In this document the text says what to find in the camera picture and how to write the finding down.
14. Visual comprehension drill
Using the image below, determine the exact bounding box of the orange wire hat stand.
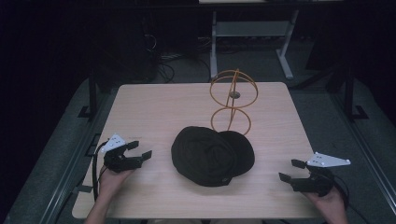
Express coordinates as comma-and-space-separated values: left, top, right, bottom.
209, 68, 260, 137

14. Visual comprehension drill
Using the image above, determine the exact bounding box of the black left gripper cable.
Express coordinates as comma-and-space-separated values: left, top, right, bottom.
92, 140, 108, 201

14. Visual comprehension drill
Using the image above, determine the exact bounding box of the black cap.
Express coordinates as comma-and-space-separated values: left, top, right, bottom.
170, 125, 256, 188

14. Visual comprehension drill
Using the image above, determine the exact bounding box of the grey metal desk frame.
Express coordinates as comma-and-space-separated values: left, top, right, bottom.
209, 9, 295, 80

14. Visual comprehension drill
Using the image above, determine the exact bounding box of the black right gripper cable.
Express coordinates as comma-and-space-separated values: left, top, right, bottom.
332, 177, 372, 224

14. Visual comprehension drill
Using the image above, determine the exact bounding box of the tangle of floor cables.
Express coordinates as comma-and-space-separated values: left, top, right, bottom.
156, 51, 213, 84

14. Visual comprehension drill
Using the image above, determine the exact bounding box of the dark computer tower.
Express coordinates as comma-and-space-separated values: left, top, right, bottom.
102, 15, 161, 85

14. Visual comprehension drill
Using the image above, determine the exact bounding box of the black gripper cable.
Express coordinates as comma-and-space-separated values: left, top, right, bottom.
332, 177, 372, 224
92, 140, 108, 201

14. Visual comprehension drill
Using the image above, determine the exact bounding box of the person's left hand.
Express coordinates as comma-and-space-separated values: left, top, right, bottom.
98, 166, 135, 201

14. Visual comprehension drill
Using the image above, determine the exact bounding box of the black metal stand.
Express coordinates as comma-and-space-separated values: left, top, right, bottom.
77, 70, 101, 119
341, 61, 370, 121

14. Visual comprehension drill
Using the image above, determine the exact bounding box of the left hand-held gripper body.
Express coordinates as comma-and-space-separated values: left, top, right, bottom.
100, 133, 145, 174

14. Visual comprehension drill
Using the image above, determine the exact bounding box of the person's right hand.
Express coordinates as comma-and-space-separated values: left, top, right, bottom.
303, 186, 348, 219

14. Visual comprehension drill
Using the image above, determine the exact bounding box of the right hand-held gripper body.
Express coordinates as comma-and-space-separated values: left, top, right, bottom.
290, 151, 352, 198

